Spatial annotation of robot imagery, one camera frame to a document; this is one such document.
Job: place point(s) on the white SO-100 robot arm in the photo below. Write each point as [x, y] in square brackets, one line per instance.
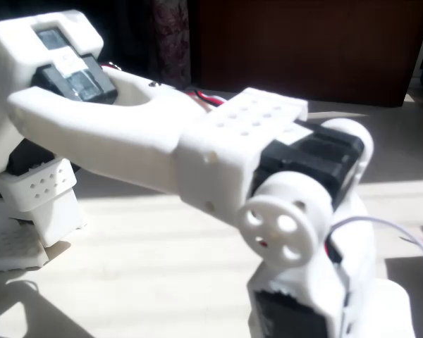
[127, 141]

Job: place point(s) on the dark floral curtain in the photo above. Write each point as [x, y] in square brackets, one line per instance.
[172, 38]

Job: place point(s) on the dark brown wooden cabinet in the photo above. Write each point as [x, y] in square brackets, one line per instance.
[303, 42]

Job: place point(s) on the white perforated base plate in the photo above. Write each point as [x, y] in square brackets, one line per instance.
[10, 250]

